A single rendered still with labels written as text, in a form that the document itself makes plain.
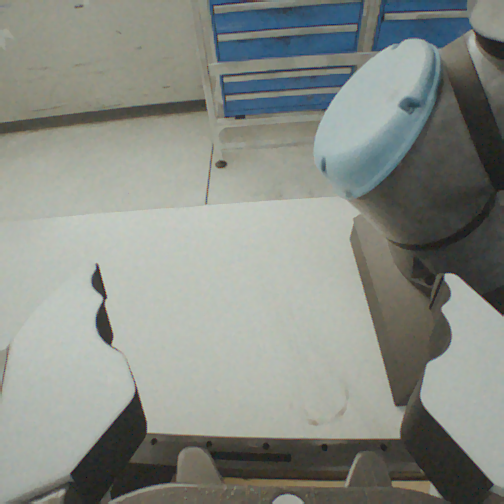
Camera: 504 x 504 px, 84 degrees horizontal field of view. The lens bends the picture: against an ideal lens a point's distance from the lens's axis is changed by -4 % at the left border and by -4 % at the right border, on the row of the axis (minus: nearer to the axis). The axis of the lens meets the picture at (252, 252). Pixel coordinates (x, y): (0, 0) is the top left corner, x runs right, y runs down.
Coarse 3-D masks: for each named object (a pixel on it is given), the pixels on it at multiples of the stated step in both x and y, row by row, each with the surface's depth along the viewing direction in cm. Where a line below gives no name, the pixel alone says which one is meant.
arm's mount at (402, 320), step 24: (360, 216) 48; (360, 240) 45; (384, 240) 42; (360, 264) 47; (384, 264) 40; (384, 288) 39; (408, 288) 36; (384, 312) 37; (408, 312) 35; (384, 336) 38; (408, 336) 34; (384, 360) 38; (408, 360) 32; (408, 384) 31
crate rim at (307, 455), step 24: (144, 456) 14; (168, 456) 14; (216, 456) 15; (240, 456) 15; (264, 456) 15; (288, 456) 15; (312, 456) 14; (336, 456) 14; (384, 456) 14; (408, 456) 13
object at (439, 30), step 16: (384, 0) 128; (400, 0) 128; (416, 0) 128; (432, 0) 127; (448, 0) 127; (464, 0) 127; (384, 16) 132; (400, 16) 131; (416, 16) 131; (432, 16) 131; (448, 16) 131; (464, 16) 131; (384, 32) 138; (400, 32) 138; (416, 32) 137; (432, 32) 137; (448, 32) 137; (464, 32) 137; (384, 48) 143
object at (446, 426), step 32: (448, 288) 10; (448, 320) 8; (480, 320) 8; (448, 352) 7; (480, 352) 7; (416, 384) 7; (448, 384) 6; (480, 384) 6; (416, 416) 6; (448, 416) 6; (480, 416) 6; (416, 448) 6; (448, 448) 5; (480, 448) 5; (448, 480) 5; (480, 480) 5
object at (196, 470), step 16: (192, 448) 5; (192, 464) 5; (208, 464) 5; (352, 464) 5; (368, 464) 5; (384, 464) 5; (176, 480) 5; (192, 480) 5; (208, 480) 5; (352, 480) 5; (368, 480) 5; (384, 480) 5; (128, 496) 4; (144, 496) 4; (160, 496) 4; (176, 496) 4; (192, 496) 4; (208, 496) 4; (224, 496) 4; (240, 496) 4; (256, 496) 4; (272, 496) 4; (288, 496) 4; (304, 496) 4; (320, 496) 4; (336, 496) 4; (352, 496) 4; (368, 496) 4; (384, 496) 4; (400, 496) 4; (416, 496) 4; (432, 496) 4
